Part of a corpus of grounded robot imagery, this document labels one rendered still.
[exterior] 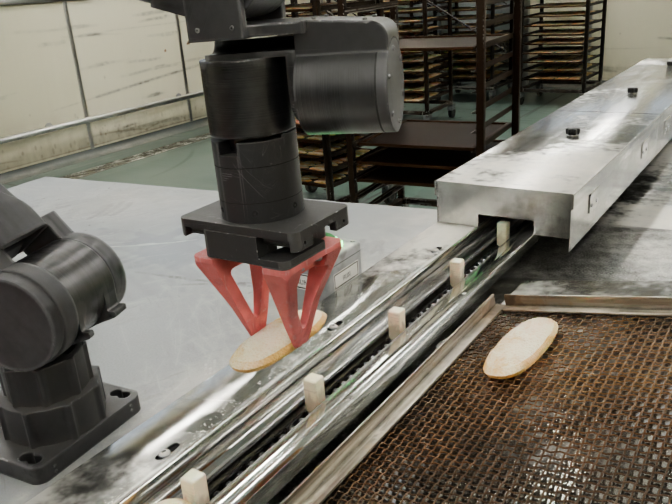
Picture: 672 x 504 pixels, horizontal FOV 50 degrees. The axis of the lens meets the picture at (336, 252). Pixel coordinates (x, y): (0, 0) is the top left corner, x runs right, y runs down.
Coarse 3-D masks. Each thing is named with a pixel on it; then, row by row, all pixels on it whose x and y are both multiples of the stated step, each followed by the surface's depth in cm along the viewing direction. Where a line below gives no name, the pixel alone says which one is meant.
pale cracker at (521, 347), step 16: (528, 320) 58; (544, 320) 57; (512, 336) 55; (528, 336) 54; (544, 336) 54; (496, 352) 53; (512, 352) 52; (528, 352) 52; (496, 368) 51; (512, 368) 51
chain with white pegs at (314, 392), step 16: (464, 272) 84; (448, 288) 80; (432, 304) 77; (400, 320) 69; (352, 368) 65; (304, 384) 58; (320, 384) 58; (336, 384) 63; (320, 400) 59; (304, 416) 59; (192, 480) 47; (224, 480) 51; (192, 496) 47; (208, 496) 48
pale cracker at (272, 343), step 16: (320, 320) 54; (256, 336) 52; (272, 336) 52; (288, 336) 52; (240, 352) 50; (256, 352) 50; (272, 352) 50; (288, 352) 51; (240, 368) 49; (256, 368) 49
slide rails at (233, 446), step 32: (512, 224) 96; (416, 288) 78; (384, 320) 71; (416, 320) 71; (352, 352) 66; (384, 352) 65; (352, 384) 61; (256, 416) 57; (320, 416) 56; (224, 448) 53
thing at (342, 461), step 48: (480, 336) 59; (624, 336) 53; (432, 384) 52; (480, 384) 51; (576, 384) 48; (624, 384) 47; (384, 432) 47; (432, 432) 46; (576, 432) 43; (336, 480) 43; (384, 480) 42; (480, 480) 40; (528, 480) 39; (576, 480) 39; (624, 480) 38
